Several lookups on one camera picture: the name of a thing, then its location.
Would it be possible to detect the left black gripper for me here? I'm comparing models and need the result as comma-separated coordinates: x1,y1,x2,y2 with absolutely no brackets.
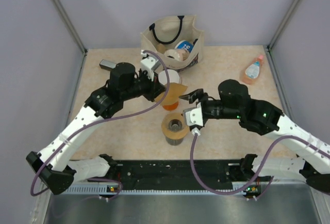
121,68,167,102

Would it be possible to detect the brown paper coffee filter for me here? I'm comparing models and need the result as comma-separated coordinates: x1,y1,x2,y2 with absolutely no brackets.
160,83,188,106

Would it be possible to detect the white paper coffee filter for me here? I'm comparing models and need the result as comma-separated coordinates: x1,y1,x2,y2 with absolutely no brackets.
157,70,179,85

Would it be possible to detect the pink glass dripper cone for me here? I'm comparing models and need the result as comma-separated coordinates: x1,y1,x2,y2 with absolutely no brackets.
157,70,183,87

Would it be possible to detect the light wooden dripper ring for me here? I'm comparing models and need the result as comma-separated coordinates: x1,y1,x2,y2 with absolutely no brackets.
161,117,191,139

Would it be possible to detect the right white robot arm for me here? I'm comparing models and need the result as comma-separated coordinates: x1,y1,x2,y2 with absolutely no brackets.
180,79,329,196

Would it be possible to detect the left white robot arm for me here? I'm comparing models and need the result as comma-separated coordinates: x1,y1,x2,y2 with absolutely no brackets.
26,59,165,196

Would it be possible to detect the orange glass carafe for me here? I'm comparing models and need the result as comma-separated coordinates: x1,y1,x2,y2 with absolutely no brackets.
162,102,179,111

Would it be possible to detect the black rectangular box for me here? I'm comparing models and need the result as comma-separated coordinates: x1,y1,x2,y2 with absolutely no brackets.
99,59,117,72

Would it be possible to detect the white tape roll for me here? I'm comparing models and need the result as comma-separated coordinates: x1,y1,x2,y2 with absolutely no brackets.
164,49,190,61

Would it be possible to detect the grey glass carafe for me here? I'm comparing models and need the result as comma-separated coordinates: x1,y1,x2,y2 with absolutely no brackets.
165,135,184,146

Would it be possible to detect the blue white cup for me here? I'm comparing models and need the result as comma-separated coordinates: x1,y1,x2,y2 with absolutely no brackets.
175,40,194,53

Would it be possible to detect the pink liquid bottle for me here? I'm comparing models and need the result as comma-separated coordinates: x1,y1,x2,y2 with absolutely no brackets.
240,55,264,85

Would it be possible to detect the cream canvas tote bag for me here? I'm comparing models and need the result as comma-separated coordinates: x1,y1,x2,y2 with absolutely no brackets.
140,15,204,72

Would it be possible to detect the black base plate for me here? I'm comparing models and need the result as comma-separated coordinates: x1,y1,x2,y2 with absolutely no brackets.
87,158,274,190

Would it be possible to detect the grey slotted cable duct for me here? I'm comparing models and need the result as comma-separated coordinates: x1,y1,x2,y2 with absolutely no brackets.
67,182,262,196

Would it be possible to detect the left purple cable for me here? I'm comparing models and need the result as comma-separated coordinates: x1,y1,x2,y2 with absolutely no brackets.
30,50,171,201

